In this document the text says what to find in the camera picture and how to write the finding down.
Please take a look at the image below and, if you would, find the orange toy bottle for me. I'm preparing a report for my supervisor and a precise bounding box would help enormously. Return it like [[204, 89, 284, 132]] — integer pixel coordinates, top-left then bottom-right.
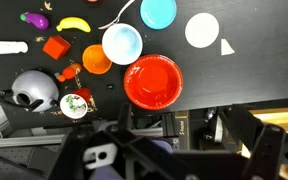
[[54, 62, 84, 83]]

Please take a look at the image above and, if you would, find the red plastic bowl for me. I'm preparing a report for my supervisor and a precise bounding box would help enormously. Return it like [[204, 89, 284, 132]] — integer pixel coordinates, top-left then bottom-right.
[[123, 53, 185, 112]]

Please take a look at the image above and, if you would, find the orange plastic bowl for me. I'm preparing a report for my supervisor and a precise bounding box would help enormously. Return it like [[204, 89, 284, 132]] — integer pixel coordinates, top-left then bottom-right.
[[81, 43, 114, 76]]

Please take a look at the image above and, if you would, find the white flat bar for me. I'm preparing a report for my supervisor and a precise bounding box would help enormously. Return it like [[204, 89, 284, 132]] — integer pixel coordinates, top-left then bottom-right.
[[0, 39, 30, 57]]

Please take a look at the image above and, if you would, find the aluminium frame rail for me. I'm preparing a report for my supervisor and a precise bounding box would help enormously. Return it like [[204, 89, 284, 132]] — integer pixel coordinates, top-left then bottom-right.
[[0, 119, 100, 150]]

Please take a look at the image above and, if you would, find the cream round plate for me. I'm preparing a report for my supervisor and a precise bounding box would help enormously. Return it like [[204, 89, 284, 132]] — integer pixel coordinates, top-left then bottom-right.
[[184, 12, 221, 50]]

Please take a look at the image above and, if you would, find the grey kettle with black handle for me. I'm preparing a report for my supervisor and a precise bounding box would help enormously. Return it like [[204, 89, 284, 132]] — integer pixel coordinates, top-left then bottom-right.
[[0, 69, 61, 114]]

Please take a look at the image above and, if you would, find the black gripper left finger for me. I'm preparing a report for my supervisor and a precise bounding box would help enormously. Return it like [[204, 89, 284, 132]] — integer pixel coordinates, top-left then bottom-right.
[[48, 102, 177, 180]]

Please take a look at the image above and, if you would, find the triangular tan paper scrap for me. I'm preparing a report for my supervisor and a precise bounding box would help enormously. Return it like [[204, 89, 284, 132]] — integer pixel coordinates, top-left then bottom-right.
[[220, 37, 236, 57]]

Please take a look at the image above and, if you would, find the purple toy eggplant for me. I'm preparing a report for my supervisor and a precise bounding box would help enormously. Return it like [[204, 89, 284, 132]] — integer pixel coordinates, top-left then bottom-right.
[[19, 11, 51, 32]]

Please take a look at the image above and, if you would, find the blue plastic plate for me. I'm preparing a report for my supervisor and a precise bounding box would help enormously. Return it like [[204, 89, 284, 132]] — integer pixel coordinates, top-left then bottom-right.
[[139, 0, 178, 31]]

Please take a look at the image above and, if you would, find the yellow toy banana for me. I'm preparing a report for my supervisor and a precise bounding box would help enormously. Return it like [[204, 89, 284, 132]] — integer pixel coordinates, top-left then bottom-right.
[[55, 16, 93, 34]]

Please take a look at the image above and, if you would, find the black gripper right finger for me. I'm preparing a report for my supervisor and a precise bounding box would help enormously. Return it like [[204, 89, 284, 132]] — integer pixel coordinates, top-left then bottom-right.
[[218, 104, 288, 180]]

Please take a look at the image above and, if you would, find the light blue plastic cup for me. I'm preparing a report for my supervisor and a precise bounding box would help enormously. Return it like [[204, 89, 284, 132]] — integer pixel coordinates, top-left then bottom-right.
[[101, 22, 144, 67]]

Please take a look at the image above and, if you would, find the red plastic cup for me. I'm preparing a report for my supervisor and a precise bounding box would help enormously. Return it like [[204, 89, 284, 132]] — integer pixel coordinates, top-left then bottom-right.
[[59, 86, 93, 121]]

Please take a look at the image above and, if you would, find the yellow wooden table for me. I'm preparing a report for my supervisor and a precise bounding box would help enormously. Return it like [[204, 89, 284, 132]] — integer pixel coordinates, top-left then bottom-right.
[[247, 106, 288, 134]]

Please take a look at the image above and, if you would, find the red toy cube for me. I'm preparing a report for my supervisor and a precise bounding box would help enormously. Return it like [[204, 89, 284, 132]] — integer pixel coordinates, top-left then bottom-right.
[[41, 34, 73, 61]]

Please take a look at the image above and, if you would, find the small tan paper crumb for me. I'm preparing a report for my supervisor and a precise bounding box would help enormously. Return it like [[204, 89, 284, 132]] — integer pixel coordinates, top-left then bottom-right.
[[33, 35, 47, 43], [43, 1, 54, 11]]

